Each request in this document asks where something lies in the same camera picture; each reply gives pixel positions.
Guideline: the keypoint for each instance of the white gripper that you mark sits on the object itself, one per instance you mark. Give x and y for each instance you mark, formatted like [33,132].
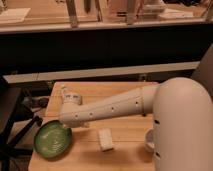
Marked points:
[64,126]

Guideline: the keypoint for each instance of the green ceramic bowl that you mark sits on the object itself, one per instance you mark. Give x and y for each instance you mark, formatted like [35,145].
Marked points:
[51,140]

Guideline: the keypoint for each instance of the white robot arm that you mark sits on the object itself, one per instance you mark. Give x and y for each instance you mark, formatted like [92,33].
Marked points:
[182,112]

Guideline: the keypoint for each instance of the white tube bottle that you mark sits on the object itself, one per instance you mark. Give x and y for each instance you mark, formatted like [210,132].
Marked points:
[64,91]

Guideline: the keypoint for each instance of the white sponge block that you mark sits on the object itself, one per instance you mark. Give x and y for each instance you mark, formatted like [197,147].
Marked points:
[105,139]

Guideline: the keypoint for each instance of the white paper cup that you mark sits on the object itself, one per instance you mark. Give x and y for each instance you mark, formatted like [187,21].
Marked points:
[149,143]

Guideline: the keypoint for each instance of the wooden table frame background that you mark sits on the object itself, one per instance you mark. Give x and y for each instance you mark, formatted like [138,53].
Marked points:
[23,16]

